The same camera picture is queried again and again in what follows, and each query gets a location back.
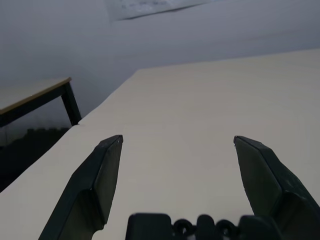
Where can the black foam floor mat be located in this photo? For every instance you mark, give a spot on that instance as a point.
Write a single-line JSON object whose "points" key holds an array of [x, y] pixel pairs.
{"points": [[25, 150]]}

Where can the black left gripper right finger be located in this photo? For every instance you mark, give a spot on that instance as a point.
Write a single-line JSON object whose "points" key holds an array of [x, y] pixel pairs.
{"points": [[272, 180]]}

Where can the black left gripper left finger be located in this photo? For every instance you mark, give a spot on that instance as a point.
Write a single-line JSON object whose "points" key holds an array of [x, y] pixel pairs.
{"points": [[92, 180]]}

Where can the side table black frame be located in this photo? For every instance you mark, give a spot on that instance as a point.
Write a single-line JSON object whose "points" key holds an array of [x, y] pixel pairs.
{"points": [[37, 96]]}

